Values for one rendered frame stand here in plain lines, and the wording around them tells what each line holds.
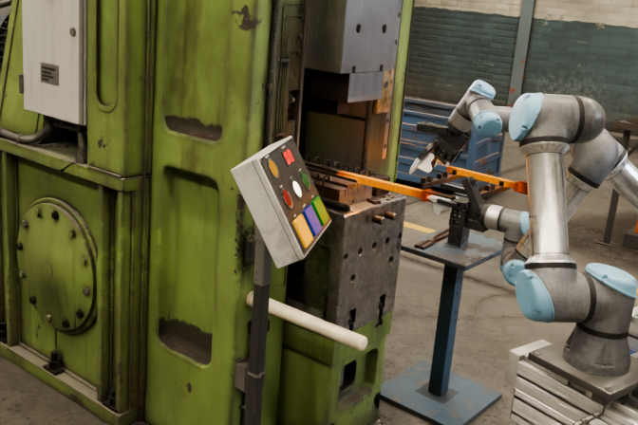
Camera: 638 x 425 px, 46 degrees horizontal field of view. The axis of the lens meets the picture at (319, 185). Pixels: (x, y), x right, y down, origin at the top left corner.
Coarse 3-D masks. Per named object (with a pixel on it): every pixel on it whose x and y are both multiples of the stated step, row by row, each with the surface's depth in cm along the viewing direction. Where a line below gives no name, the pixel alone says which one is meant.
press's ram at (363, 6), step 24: (312, 0) 238; (336, 0) 232; (360, 0) 235; (384, 0) 246; (312, 24) 239; (336, 24) 234; (360, 24) 238; (384, 24) 249; (312, 48) 241; (336, 48) 235; (360, 48) 241; (384, 48) 252; (336, 72) 237; (360, 72) 244
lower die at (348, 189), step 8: (304, 160) 282; (312, 168) 268; (328, 168) 270; (320, 176) 260; (336, 176) 261; (344, 176) 259; (320, 184) 254; (328, 184) 255; (336, 184) 255; (344, 184) 253; (352, 184) 255; (360, 184) 259; (320, 192) 254; (328, 192) 252; (336, 192) 250; (344, 192) 252; (352, 192) 256; (360, 192) 260; (368, 192) 264; (336, 200) 251; (344, 200) 253; (360, 200) 261
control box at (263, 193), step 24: (288, 144) 212; (240, 168) 188; (264, 168) 188; (288, 168) 205; (264, 192) 188; (288, 192) 197; (312, 192) 216; (264, 216) 190; (288, 216) 191; (264, 240) 191; (288, 240) 190; (312, 240) 201; (288, 264) 191
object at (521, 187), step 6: (450, 168) 310; (456, 168) 309; (462, 174) 307; (468, 174) 305; (474, 174) 303; (480, 174) 303; (486, 180) 300; (492, 180) 298; (498, 180) 296; (504, 180) 295; (510, 180) 296; (522, 180) 292; (510, 186) 294; (516, 186) 291; (522, 186) 291; (522, 192) 291
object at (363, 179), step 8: (352, 176) 259; (360, 176) 257; (368, 176) 258; (368, 184) 255; (376, 184) 253; (384, 184) 251; (392, 184) 250; (400, 184) 250; (400, 192) 248; (408, 192) 246; (416, 192) 244; (424, 192) 241; (432, 192) 242; (424, 200) 242
